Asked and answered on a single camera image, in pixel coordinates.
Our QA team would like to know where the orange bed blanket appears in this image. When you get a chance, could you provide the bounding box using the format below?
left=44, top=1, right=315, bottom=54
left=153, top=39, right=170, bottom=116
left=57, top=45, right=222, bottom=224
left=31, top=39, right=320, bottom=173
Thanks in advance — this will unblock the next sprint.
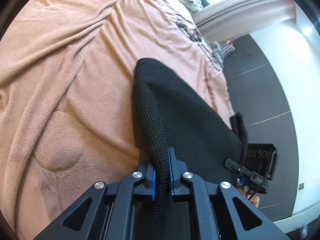
left=1, top=0, right=234, bottom=239

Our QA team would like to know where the black pants bear pattern lining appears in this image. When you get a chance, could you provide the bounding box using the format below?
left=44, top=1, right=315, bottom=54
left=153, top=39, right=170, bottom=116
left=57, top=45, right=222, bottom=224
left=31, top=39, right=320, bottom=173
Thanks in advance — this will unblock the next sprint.
left=132, top=58, right=248, bottom=239

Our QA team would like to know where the black cable on bed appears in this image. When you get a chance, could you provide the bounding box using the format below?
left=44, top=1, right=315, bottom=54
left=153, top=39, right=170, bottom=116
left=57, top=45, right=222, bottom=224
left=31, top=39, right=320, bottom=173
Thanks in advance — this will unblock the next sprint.
left=175, top=12, right=223, bottom=71

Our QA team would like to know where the white bedside cabinet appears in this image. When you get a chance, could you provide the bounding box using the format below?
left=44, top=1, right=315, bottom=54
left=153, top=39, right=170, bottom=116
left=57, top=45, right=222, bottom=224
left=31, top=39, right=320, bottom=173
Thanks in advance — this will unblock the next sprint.
left=209, top=38, right=235, bottom=69

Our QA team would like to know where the pink curtain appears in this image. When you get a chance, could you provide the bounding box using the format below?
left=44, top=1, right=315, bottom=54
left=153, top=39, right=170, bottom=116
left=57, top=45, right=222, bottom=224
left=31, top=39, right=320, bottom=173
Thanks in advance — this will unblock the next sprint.
left=193, top=0, right=296, bottom=42

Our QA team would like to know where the black camera box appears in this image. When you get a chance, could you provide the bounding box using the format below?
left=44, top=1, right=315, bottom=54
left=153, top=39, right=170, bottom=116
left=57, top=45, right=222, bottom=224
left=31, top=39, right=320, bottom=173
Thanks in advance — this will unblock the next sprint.
left=243, top=144, right=279, bottom=180

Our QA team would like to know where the person right hand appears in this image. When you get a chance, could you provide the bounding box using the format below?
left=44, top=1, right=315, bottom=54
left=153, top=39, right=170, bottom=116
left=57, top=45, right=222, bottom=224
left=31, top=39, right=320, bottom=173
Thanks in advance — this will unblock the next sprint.
left=237, top=186, right=260, bottom=207

